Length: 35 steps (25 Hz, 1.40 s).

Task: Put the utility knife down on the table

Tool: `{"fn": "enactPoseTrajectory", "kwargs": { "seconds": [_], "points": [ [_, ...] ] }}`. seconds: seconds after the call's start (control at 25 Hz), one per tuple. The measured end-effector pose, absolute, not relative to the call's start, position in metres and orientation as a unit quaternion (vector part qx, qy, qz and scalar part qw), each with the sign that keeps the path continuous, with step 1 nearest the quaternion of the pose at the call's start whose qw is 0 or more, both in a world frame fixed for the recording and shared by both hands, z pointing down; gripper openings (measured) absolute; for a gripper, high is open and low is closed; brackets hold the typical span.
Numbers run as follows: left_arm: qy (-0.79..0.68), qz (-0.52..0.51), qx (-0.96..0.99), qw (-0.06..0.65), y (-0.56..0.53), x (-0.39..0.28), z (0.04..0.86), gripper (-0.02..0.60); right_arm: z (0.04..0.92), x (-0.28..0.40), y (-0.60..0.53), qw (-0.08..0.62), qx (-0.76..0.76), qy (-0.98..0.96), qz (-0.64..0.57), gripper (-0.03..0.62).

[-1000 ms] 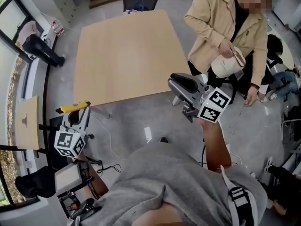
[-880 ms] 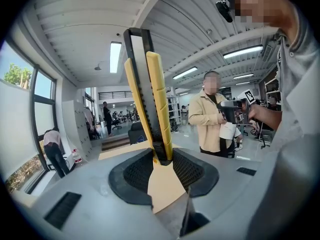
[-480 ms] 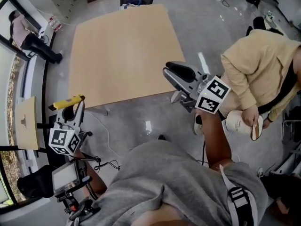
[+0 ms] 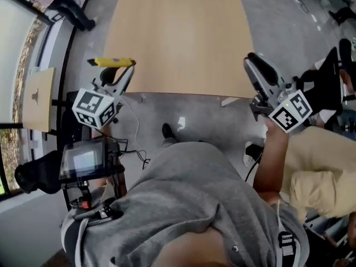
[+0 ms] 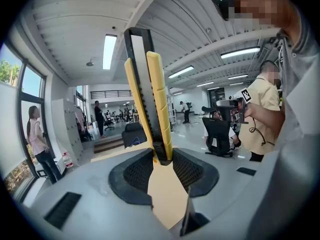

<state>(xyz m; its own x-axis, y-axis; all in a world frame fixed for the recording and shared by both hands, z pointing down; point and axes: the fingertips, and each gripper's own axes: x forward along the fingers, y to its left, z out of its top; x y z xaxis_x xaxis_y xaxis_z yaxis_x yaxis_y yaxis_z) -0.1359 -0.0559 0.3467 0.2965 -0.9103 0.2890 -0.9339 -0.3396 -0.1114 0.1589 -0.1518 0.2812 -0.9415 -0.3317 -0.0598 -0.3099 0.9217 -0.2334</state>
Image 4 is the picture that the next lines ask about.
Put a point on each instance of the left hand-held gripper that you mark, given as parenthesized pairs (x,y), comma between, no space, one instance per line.
(91,104)

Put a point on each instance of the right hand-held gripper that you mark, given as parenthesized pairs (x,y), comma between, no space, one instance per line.
(292,111)

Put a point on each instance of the yellow marker pen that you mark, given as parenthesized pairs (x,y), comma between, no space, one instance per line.
(111,62)

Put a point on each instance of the person's right forearm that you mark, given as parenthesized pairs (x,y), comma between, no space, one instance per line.
(271,160)

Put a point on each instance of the black desk base panel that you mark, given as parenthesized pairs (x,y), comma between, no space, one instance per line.
(69,115)

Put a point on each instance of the large light wooden table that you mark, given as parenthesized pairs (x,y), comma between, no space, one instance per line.
(178,37)

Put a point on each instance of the person's black shoe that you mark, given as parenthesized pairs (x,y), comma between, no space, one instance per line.
(167,131)

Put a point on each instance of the small wooden side desk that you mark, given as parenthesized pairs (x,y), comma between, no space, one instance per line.
(41,113)

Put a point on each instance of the black chest-mounted screen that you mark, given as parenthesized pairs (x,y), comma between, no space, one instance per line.
(83,160)

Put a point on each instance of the black mesh office chair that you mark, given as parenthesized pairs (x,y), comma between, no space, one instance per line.
(39,174)

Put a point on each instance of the person's grey shirt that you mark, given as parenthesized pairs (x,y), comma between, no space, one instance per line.
(180,193)

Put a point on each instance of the black screen mount clamp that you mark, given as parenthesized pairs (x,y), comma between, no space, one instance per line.
(80,199)

